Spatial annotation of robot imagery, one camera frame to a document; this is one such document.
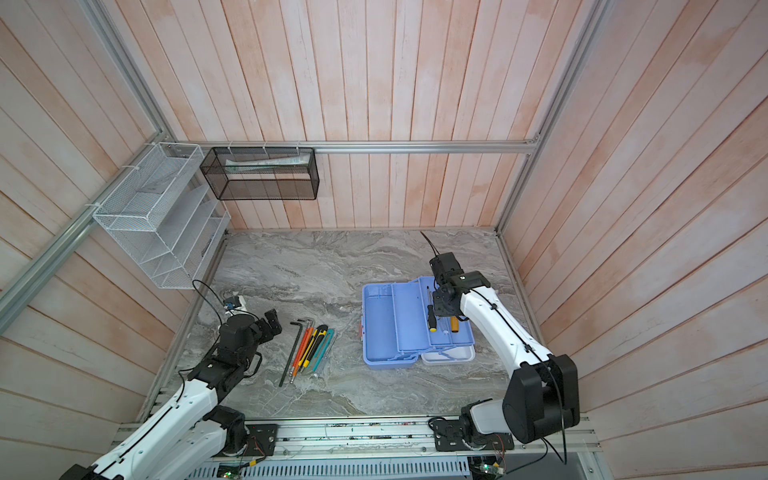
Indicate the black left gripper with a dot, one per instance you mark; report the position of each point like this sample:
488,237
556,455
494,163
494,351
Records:
261,325

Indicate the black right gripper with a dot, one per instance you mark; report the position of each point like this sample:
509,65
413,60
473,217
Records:
438,305

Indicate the black handle screwdriver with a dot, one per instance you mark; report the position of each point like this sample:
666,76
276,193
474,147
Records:
431,317

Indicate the blue tool box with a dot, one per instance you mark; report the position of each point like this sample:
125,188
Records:
395,330

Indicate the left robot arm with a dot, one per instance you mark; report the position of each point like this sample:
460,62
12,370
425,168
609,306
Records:
193,426

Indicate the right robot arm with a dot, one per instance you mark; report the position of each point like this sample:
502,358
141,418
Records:
542,396

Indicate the black hex key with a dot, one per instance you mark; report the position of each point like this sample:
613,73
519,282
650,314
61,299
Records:
301,324

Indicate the red screwdriver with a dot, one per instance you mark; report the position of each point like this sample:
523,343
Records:
291,371

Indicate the orange screwdriver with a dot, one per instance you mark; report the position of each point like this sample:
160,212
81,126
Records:
302,350

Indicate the yellow black utility knife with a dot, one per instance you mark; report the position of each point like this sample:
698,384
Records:
317,337

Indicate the teal utility knife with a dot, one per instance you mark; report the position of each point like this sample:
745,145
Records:
324,346

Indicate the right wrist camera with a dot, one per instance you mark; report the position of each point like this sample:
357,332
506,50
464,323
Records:
444,266

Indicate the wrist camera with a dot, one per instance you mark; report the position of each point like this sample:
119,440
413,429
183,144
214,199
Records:
234,303
444,266

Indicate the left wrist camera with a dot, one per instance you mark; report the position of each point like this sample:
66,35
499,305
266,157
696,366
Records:
234,303

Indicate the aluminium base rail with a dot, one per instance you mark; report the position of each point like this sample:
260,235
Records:
414,447

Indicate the white wire mesh shelf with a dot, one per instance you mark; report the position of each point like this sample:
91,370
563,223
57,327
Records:
170,227

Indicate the black wire mesh basket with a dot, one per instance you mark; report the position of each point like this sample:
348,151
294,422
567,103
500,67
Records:
261,173

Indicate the aluminium frame rail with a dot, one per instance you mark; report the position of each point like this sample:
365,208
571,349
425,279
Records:
34,277

